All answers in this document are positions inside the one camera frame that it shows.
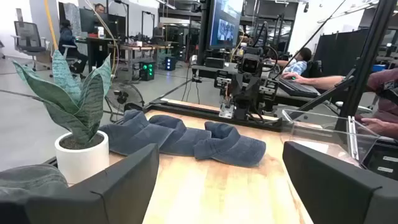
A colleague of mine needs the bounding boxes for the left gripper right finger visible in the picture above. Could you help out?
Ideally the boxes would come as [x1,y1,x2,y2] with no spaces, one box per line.
[282,141,398,224]

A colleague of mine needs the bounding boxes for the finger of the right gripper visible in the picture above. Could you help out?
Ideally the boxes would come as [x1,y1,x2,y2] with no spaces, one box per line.
[231,74,248,103]
[248,76,264,106]

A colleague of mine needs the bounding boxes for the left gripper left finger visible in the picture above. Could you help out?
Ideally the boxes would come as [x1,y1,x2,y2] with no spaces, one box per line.
[0,142,160,224]

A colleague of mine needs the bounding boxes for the blue denim cap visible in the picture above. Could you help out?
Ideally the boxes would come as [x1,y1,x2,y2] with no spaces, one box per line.
[98,108,175,156]
[148,114,213,156]
[193,121,267,168]

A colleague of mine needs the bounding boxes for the small black box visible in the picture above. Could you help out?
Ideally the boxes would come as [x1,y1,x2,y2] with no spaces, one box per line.
[205,57,225,69]

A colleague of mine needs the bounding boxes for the black keyboard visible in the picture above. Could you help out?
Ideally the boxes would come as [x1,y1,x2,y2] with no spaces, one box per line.
[277,77,320,98]

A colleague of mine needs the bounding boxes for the snake plant in white pot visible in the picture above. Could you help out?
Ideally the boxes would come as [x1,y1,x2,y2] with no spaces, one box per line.
[11,49,113,185]

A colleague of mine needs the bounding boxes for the large display screen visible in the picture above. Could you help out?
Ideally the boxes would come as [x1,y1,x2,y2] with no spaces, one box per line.
[197,0,245,65]

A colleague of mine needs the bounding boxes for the black case white labels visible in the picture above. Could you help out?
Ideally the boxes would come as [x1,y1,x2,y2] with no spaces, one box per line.
[362,138,398,181]

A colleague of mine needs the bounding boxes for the computer tower blue lights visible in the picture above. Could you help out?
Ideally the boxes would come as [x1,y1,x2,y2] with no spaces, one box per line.
[164,55,177,72]

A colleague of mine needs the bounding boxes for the clear plastic bin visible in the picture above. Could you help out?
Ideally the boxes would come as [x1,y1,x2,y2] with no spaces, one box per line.
[281,108,381,167]

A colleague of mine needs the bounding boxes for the computer tower green lights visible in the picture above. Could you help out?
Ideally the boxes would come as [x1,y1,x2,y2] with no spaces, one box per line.
[139,60,155,82]

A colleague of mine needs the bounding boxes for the wooden workbench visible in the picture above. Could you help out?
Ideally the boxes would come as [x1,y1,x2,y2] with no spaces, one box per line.
[107,43,174,82]

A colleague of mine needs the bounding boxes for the black room divider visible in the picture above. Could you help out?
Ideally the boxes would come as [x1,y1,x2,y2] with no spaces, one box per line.
[313,27,371,78]

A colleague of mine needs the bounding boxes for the black floor fan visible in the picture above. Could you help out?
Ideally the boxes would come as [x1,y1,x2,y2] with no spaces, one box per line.
[104,80,146,123]

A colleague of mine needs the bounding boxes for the black desk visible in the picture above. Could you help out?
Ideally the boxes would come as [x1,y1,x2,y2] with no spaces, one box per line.
[74,36,116,74]

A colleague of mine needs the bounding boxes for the black background monitor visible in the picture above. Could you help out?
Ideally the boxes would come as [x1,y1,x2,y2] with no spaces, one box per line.
[79,7,127,40]

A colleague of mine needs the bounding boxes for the grey mesh office chair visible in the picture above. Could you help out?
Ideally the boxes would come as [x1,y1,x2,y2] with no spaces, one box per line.
[11,21,52,72]

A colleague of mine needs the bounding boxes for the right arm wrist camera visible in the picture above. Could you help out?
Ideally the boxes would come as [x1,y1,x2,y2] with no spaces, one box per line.
[241,53,261,75]

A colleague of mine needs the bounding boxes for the yellow cable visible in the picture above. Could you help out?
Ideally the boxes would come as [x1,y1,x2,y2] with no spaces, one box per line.
[43,0,60,51]

